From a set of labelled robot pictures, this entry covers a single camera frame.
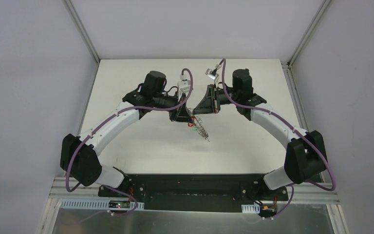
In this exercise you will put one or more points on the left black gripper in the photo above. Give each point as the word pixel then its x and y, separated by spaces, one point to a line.
pixel 180 107

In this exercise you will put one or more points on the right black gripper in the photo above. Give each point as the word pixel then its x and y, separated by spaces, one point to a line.
pixel 214 99

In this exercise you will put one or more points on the silver key with red tag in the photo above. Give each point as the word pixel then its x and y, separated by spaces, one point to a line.
pixel 191 123

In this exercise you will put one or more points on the metal disc keyring with rings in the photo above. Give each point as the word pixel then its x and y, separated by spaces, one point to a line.
pixel 200 128

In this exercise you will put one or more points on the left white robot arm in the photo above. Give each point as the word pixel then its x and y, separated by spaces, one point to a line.
pixel 79 154

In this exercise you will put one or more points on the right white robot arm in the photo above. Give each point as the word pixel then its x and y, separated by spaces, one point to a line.
pixel 305 152

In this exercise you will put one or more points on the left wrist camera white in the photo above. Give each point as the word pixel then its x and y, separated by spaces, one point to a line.
pixel 183 86

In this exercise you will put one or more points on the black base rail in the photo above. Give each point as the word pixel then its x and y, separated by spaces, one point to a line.
pixel 195 192

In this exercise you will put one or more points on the right white cable duct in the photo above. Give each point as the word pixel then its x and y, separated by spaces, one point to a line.
pixel 251 209

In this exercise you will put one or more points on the aluminium frame rail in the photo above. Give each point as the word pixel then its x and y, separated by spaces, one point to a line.
pixel 305 193

